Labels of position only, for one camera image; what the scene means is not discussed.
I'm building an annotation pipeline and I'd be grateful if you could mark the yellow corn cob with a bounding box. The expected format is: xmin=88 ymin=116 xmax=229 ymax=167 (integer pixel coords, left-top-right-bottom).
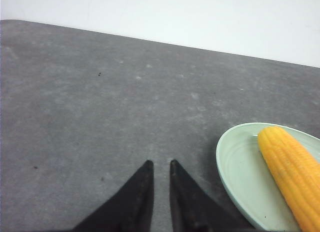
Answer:
xmin=257 ymin=126 xmax=320 ymax=232

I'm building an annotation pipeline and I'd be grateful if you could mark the pale green plate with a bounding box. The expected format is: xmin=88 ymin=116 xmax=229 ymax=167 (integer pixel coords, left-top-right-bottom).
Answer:
xmin=216 ymin=122 xmax=320 ymax=232

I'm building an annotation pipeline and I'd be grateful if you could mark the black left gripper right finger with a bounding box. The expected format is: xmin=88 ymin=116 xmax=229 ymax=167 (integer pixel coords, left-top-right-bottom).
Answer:
xmin=169 ymin=160 xmax=252 ymax=232

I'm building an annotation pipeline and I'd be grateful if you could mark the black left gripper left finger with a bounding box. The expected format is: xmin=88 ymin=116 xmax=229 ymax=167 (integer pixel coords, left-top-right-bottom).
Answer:
xmin=72 ymin=160 xmax=154 ymax=232

